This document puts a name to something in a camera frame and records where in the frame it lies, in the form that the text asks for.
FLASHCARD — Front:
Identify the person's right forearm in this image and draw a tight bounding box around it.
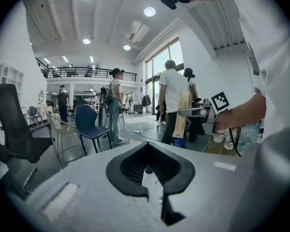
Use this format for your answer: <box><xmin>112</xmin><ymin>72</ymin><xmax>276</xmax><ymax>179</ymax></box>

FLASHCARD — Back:
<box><xmin>234</xmin><ymin>90</ymin><xmax>267</xmax><ymax>129</ymax></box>

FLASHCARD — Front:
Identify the person's right hand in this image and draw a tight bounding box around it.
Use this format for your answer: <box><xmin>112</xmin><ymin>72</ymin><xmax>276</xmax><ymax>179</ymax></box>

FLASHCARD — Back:
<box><xmin>215</xmin><ymin>109</ymin><xmax>242</xmax><ymax>131</ymax></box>

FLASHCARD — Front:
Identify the wooden slat platform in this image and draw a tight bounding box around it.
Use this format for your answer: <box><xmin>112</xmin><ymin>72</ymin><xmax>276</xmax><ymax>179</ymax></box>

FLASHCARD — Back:
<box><xmin>204</xmin><ymin>136</ymin><xmax>237</xmax><ymax>157</ymax></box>

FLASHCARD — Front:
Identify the black office chair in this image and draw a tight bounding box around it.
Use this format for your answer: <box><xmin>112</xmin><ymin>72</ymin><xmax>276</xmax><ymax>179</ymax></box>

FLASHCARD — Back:
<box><xmin>0</xmin><ymin>83</ymin><xmax>56</xmax><ymax>193</ymax></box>

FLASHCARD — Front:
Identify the blue chair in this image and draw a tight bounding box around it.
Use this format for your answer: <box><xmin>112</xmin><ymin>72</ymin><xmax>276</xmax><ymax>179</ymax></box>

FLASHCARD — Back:
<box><xmin>74</xmin><ymin>104</ymin><xmax>113</xmax><ymax>154</ymax></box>

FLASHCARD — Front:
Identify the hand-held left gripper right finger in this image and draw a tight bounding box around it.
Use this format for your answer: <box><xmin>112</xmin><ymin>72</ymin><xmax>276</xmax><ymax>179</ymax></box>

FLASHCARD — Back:
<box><xmin>148</xmin><ymin>141</ymin><xmax>263</xmax><ymax>232</ymax></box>

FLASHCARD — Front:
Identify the large glass window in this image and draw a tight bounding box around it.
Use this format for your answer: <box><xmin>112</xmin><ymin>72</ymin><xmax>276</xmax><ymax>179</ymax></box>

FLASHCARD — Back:
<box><xmin>145</xmin><ymin>37</ymin><xmax>184</xmax><ymax>116</ymax></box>

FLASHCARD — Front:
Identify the coat rack with jacket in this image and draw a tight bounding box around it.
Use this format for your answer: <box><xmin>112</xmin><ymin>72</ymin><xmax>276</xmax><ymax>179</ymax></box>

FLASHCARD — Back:
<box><xmin>141</xmin><ymin>93</ymin><xmax>152</xmax><ymax>115</ymax></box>

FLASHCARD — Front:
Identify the gold wire chair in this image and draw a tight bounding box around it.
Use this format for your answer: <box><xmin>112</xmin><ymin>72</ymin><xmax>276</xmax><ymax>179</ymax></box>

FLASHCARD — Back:
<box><xmin>45</xmin><ymin>112</ymin><xmax>87</xmax><ymax>170</ymax></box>

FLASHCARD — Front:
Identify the large clear water bottle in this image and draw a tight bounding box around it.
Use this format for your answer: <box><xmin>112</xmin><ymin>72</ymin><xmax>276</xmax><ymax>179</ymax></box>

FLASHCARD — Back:
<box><xmin>224</xmin><ymin>127</ymin><xmax>238</xmax><ymax>151</ymax></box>
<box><xmin>212</xmin><ymin>129</ymin><xmax>226</xmax><ymax>144</ymax></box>

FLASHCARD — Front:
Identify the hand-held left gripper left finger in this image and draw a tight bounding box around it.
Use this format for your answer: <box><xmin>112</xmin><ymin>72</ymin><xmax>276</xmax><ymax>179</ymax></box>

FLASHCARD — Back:
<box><xmin>26</xmin><ymin>141</ymin><xmax>161</xmax><ymax>232</ymax></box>

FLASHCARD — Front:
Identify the white wall shelf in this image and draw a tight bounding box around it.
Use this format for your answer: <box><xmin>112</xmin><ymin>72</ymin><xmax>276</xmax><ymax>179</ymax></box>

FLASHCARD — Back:
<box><xmin>0</xmin><ymin>63</ymin><xmax>25</xmax><ymax>94</ymax></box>

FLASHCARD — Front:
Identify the beige wooden piece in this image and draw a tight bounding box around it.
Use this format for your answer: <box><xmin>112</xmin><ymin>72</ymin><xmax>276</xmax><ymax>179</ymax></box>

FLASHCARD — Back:
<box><xmin>172</xmin><ymin>88</ymin><xmax>191</xmax><ymax>140</ymax></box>

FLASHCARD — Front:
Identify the ceiling air conditioner unit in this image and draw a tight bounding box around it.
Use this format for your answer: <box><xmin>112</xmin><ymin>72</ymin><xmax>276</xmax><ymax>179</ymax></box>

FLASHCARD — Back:
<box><xmin>125</xmin><ymin>20</ymin><xmax>151</xmax><ymax>44</ymax></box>

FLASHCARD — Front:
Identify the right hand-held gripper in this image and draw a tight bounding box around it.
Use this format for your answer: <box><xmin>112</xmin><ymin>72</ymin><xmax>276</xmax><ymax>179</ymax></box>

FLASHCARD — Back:
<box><xmin>178</xmin><ymin>91</ymin><xmax>230</xmax><ymax>134</ymax></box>

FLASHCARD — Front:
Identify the white side table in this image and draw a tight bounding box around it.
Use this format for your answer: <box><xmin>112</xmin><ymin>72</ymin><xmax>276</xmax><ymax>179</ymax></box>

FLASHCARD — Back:
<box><xmin>0</xmin><ymin>160</ymin><xmax>10</xmax><ymax>181</ymax></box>

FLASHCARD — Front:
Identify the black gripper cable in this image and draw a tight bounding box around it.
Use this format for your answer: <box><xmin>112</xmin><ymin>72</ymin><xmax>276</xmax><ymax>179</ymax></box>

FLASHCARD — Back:
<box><xmin>228</xmin><ymin>127</ymin><xmax>243</xmax><ymax>157</ymax></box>

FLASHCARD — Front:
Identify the black mezzanine railing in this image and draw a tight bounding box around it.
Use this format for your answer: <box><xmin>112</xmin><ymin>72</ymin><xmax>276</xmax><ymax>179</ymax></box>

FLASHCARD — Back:
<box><xmin>35</xmin><ymin>57</ymin><xmax>138</xmax><ymax>82</ymax></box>

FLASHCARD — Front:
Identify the translucent plastic bag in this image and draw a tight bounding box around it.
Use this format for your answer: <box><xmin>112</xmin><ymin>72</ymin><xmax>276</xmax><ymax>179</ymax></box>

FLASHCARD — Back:
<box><xmin>239</xmin><ymin>124</ymin><xmax>263</xmax><ymax>152</ymax></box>

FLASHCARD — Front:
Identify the person's white shirt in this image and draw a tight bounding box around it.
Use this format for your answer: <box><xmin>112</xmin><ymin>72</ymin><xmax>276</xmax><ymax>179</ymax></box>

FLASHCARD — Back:
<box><xmin>217</xmin><ymin>0</ymin><xmax>290</xmax><ymax>154</ymax></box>

